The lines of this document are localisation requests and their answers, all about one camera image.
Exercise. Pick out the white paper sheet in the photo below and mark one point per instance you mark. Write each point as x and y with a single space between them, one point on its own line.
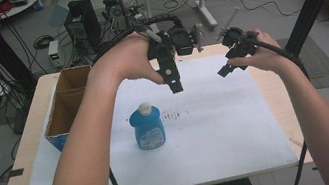
209 132

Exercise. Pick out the person's left hand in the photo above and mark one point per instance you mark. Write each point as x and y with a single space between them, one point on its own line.
128 59

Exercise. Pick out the light wooden table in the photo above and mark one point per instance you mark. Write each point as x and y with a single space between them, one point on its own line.
27 156

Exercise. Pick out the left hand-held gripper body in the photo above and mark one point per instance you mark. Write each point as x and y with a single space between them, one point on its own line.
169 68

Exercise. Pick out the grey floor mat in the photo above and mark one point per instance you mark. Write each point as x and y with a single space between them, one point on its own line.
320 63

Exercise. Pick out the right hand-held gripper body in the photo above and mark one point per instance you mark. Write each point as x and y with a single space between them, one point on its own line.
238 43

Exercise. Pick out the person's right hand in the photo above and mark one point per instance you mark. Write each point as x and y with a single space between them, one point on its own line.
264 55

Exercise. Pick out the open-frame computer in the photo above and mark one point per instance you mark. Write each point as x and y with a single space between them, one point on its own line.
115 7

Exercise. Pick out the small white power supply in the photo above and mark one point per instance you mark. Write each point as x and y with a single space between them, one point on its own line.
54 53

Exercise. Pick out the black computer tower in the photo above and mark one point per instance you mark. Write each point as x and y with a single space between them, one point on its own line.
83 25

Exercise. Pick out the blue detergent bottle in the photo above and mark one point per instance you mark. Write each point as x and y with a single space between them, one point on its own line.
148 129

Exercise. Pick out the round white table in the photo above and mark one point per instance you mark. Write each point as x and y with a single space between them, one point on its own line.
16 5

